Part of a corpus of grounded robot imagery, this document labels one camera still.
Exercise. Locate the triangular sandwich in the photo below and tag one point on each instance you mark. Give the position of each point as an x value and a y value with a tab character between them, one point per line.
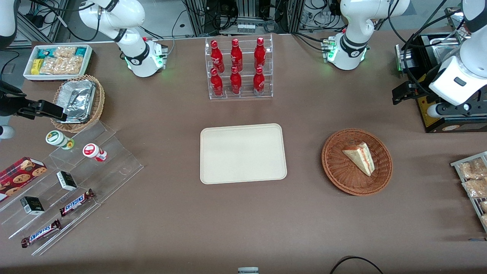
361	158

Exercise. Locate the clear acrylic bottle rack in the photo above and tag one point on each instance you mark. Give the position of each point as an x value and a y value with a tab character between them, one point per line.
246	82

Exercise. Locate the small black box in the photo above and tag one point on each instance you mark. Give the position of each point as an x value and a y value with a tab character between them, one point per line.
67	181
32	206

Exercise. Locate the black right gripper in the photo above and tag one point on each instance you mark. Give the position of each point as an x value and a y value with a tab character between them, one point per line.
11	104

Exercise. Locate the steel warmer pan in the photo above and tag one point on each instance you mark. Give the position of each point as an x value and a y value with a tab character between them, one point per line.
443	47

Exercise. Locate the small grey box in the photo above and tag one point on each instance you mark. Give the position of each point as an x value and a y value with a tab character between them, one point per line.
248	271

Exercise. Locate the black food warmer machine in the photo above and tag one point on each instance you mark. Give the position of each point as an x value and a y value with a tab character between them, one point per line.
424	110

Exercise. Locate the red lid yogurt bottle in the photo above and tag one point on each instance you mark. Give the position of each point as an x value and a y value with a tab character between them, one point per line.
92	151

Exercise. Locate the aluminium frame stand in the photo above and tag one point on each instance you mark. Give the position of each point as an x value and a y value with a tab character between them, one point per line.
36	28

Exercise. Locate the light wicker basket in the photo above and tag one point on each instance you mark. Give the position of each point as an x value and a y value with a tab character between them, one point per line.
99	102

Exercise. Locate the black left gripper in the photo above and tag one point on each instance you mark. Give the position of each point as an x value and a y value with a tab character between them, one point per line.
417	88

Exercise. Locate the aluminium foil container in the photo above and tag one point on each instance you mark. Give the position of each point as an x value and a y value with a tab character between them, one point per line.
78	101

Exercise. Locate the red cola bottle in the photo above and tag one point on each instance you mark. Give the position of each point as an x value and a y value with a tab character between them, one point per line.
216	57
236	83
217	85
236	57
258	83
260	55

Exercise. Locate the red cookie box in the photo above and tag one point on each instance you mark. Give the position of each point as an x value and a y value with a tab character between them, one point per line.
21	176

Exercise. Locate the clear fried snack bag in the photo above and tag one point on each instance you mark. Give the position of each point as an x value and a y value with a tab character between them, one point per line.
475	188
473	169
484	220
484	206

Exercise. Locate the white rectangular snack bin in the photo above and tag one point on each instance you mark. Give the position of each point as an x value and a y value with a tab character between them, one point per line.
28	72

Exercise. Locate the snickers chocolate bar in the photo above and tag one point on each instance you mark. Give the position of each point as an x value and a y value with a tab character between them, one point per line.
76	203
41	233

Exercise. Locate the clear acrylic step display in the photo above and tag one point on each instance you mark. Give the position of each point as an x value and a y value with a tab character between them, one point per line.
114	169

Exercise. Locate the beige plastic tray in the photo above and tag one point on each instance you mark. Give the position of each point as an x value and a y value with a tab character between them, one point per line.
243	154

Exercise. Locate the teal snack packet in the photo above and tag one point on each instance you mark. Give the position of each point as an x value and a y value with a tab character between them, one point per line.
45	52
81	51

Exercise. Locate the brown wicker basket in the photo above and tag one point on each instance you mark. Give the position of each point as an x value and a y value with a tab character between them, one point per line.
342	177

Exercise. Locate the clear rice cracker bag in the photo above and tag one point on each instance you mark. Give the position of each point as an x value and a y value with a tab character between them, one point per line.
51	66
64	51
73	64

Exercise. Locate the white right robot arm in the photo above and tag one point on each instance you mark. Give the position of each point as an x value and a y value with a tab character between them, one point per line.
133	15

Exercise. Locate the green lid yogurt bottle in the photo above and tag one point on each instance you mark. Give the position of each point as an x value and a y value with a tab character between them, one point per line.
57	138

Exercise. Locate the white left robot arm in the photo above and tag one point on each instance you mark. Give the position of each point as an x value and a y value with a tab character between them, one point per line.
352	23

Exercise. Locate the white power strip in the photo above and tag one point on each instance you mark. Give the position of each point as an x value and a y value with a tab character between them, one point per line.
245	28

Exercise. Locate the aluminium frame equipment rack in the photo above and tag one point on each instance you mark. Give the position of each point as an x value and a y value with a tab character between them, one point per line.
198	17

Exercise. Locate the yellow snack packet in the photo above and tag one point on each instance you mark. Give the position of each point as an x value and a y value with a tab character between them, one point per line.
37	66

